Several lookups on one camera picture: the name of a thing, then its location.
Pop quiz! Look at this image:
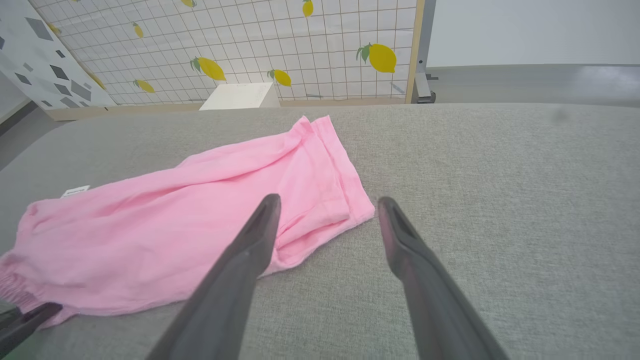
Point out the grey fabric sofa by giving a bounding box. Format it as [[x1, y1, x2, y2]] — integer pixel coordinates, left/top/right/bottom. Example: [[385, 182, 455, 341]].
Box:
[[0, 102, 640, 360]]

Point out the lemon print grid panel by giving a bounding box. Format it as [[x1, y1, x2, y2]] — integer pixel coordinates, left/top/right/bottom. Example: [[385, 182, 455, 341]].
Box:
[[27, 0, 426, 106]]

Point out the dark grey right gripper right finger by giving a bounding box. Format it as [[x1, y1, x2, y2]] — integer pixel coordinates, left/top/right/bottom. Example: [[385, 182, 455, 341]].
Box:
[[377, 196, 510, 360]]

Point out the pink garment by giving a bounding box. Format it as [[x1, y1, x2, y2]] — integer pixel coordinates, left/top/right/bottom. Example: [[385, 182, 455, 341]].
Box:
[[0, 115, 376, 329]]

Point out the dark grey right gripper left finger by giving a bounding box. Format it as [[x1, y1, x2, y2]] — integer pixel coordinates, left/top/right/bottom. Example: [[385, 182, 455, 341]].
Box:
[[145, 193, 282, 360]]

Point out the grey metal panel stand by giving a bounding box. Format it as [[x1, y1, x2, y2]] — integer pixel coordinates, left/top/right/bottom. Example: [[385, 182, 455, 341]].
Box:
[[414, 0, 440, 105]]

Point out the grey terrazzo print white panel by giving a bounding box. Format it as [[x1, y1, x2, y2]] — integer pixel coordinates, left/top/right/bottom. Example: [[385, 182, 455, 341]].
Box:
[[0, 0, 118, 110]]

